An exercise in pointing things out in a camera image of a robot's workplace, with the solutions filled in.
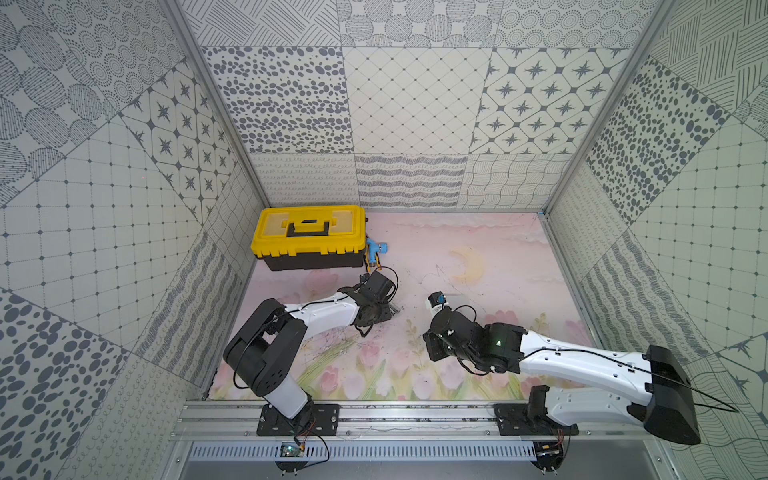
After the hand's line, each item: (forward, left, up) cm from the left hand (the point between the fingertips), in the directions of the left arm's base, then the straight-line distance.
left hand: (386, 308), depth 91 cm
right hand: (-13, -12, +8) cm, 19 cm away
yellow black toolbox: (+17, +30, +13) cm, 36 cm away
